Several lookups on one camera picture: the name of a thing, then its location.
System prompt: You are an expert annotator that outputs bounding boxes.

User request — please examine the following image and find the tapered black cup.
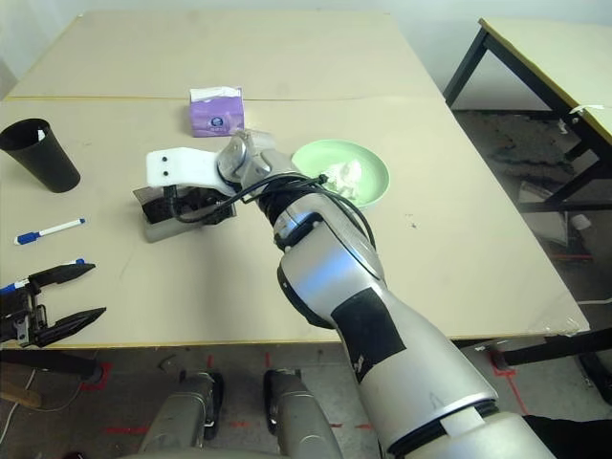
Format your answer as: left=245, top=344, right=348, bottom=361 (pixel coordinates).
left=0, top=118, right=81, bottom=194

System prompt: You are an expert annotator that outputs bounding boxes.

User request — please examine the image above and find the grey robot leg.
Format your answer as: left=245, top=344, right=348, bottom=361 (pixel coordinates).
left=141, top=370, right=226, bottom=450
left=264, top=367, right=343, bottom=459

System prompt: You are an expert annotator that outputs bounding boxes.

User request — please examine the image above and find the grey robot torso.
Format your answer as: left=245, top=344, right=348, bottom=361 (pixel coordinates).
left=119, top=444, right=288, bottom=459

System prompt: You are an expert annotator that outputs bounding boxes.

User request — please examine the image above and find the blue marker with eraser cap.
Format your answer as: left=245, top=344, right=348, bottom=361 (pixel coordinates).
left=13, top=217, right=87, bottom=246

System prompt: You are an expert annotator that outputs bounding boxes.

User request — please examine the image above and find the grey glasses case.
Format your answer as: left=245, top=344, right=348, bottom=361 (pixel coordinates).
left=132, top=184, right=238, bottom=245

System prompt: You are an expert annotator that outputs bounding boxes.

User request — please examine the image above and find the white tissue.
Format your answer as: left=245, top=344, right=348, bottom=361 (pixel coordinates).
left=319, top=160, right=364, bottom=197

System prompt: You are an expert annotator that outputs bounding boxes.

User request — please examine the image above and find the blue marker with round cap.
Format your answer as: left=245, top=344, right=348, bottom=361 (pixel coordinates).
left=0, top=257, right=86, bottom=295

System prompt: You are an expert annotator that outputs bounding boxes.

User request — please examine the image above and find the grey right robot leg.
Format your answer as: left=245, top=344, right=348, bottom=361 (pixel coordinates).
left=264, top=367, right=343, bottom=459

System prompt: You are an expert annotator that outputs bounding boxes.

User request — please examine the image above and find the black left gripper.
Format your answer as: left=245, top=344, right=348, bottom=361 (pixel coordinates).
left=0, top=262, right=108, bottom=348

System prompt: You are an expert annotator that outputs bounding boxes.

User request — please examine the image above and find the green plate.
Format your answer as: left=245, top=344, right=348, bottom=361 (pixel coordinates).
left=291, top=139, right=391, bottom=211

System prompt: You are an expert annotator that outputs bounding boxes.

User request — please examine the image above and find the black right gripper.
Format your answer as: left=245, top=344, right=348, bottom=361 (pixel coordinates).
left=188, top=186, right=237, bottom=227

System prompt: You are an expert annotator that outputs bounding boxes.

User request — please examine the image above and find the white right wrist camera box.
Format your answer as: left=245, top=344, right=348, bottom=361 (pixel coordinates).
left=144, top=146, right=235, bottom=196

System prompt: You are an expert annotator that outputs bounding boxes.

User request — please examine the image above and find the brown wooden block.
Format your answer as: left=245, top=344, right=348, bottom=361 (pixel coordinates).
left=0, top=385, right=43, bottom=408

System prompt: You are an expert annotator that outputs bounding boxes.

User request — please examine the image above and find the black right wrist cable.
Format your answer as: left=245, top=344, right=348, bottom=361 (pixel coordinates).
left=164, top=174, right=377, bottom=254

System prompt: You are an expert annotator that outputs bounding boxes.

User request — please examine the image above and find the grey left robot leg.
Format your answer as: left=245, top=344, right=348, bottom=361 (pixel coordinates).
left=141, top=370, right=226, bottom=450

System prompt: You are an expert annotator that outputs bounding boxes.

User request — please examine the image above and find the white plastic strap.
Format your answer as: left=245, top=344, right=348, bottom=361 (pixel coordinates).
left=557, top=102, right=606, bottom=138

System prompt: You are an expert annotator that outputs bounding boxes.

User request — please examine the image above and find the purple tissue pack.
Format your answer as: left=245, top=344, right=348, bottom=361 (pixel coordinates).
left=188, top=85, right=244, bottom=140

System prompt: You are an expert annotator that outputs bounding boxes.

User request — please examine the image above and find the beige side table black frame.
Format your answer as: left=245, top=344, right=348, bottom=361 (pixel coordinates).
left=443, top=17, right=612, bottom=211

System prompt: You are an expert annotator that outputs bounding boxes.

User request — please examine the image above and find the bystander black trouser leg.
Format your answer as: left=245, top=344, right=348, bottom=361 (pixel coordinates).
left=520, top=414, right=612, bottom=459

